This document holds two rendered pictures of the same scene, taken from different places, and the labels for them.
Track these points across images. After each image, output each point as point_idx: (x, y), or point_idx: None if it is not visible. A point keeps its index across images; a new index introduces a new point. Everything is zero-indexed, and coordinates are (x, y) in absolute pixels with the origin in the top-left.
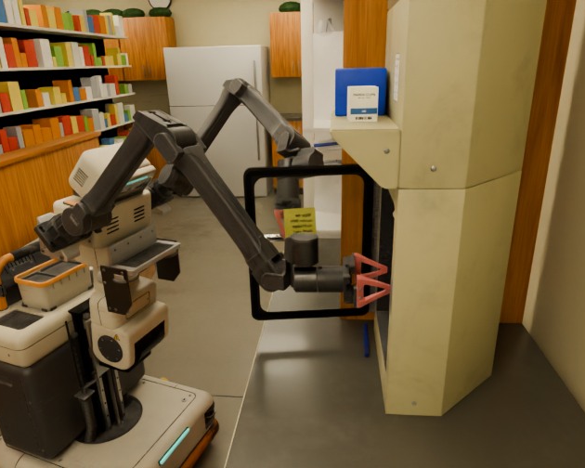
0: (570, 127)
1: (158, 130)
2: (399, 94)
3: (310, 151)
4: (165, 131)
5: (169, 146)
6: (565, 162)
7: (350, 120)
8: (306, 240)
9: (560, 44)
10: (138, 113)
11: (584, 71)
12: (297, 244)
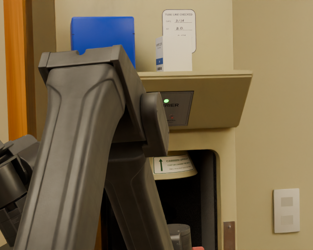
0: (37, 102)
1: (138, 89)
2: (207, 44)
3: (31, 141)
4: (142, 91)
5: (164, 117)
6: (39, 135)
7: (192, 69)
8: (187, 225)
9: (32, 26)
10: (122, 51)
11: (42, 51)
12: (190, 234)
